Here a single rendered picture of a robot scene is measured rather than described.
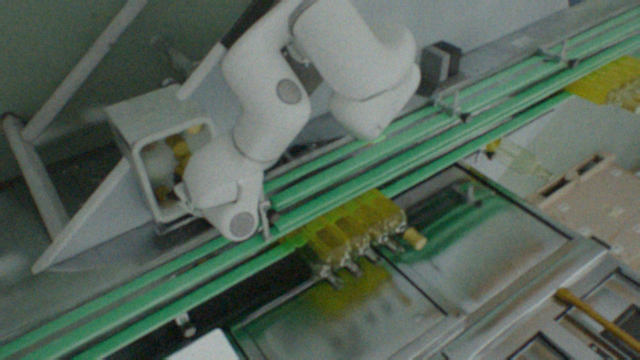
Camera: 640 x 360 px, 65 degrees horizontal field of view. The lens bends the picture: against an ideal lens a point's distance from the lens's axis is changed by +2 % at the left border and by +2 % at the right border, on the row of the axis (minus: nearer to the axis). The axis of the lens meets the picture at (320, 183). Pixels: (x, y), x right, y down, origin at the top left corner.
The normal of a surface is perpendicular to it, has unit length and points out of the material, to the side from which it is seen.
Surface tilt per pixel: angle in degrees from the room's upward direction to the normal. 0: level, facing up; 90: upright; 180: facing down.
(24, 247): 90
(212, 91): 0
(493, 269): 90
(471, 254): 91
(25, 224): 90
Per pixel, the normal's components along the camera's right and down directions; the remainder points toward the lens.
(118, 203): 0.58, 0.52
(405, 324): -0.04, -0.75
